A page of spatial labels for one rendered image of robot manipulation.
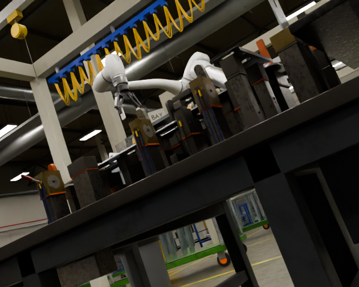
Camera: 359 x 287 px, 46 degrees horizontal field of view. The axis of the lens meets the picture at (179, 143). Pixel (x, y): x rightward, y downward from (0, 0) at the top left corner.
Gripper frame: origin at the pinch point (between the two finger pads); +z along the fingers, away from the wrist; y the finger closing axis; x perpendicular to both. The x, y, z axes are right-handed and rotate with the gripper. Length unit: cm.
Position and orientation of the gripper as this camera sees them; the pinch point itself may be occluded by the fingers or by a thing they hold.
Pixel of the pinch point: (132, 117)
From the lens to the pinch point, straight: 247.0
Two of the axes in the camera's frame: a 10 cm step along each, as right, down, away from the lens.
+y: -6.6, 0.8, -7.4
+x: 6.7, -3.9, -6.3
